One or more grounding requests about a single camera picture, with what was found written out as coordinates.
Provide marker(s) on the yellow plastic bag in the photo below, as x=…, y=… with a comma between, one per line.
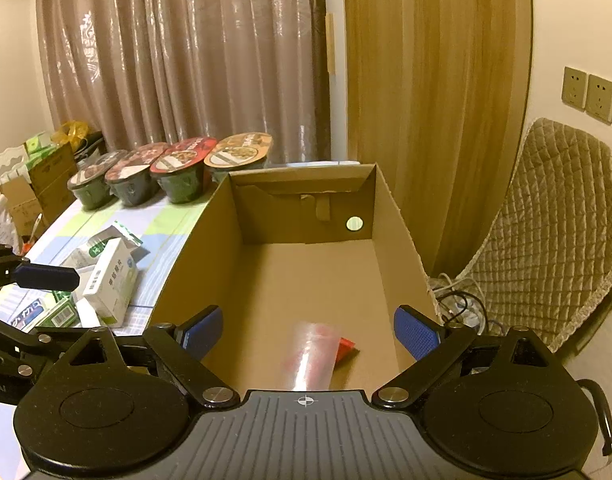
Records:
x=72, y=133

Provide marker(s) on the silver green tea pouch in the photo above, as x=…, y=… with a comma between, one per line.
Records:
x=89, y=254

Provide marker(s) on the green white spray box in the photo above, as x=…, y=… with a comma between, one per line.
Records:
x=63, y=315

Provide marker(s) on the maroon-lid noodle bowl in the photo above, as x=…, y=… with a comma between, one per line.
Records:
x=130, y=180

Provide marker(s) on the quilted chair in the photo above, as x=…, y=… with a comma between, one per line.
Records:
x=546, y=261

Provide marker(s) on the blue dental floss box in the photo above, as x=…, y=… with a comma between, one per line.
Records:
x=28, y=315

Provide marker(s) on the clear plastic bag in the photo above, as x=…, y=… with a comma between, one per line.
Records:
x=310, y=359

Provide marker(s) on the double wall socket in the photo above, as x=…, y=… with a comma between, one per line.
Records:
x=589, y=93

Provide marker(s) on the wooden door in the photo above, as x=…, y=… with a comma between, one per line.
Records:
x=437, y=93

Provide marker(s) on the small brown cardboard box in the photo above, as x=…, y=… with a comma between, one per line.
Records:
x=43, y=193

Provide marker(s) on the beige curtain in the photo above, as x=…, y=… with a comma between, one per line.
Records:
x=145, y=71

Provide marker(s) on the white chair back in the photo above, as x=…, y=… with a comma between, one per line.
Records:
x=12, y=160

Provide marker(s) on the checked tablecloth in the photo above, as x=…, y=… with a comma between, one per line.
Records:
x=163, y=229

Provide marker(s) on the red-lid noodle bowl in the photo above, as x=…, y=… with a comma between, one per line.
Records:
x=181, y=172

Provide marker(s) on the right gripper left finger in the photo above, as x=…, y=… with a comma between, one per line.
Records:
x=179, y=349

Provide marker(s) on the red snack packet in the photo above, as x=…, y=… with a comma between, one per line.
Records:
x=346, y=349

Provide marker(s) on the orange-lid noodle bowl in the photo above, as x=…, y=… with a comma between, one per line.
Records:
x=241, y=151

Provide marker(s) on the orange handled screwdriver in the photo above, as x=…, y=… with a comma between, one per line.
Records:
x=31, y=239

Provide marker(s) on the dark-lid noodle bowl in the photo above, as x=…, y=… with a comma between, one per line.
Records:
x=88, y=184

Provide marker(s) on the steel kettle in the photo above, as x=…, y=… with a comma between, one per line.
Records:
x=603, y=412

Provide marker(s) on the crumpled white plastic bag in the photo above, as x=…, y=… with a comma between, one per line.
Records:
x=8, y=233

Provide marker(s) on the white medicine box mecobalamin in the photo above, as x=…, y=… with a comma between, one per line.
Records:
x=112, y=283

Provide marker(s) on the wall hanging ornament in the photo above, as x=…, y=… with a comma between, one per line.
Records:
x=330, y=43

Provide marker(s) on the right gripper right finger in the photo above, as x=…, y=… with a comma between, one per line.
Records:
x=434, y=348

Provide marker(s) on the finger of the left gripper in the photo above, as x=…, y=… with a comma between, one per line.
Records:
x=42, y=347
x=38, y=276

